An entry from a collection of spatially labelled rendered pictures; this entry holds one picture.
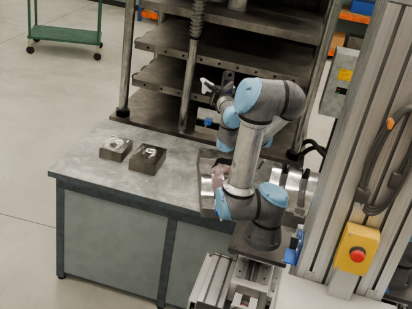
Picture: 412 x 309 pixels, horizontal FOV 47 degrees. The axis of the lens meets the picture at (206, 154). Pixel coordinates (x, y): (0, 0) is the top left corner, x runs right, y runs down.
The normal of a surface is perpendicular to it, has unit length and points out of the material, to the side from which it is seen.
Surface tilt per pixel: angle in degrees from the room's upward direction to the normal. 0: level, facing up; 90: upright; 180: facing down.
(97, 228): 90
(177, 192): 0
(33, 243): 0
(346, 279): 90
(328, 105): 90
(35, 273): 0
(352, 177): 90
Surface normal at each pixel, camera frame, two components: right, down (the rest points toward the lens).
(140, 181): 0.15, -0.86
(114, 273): -0.23, 0.45
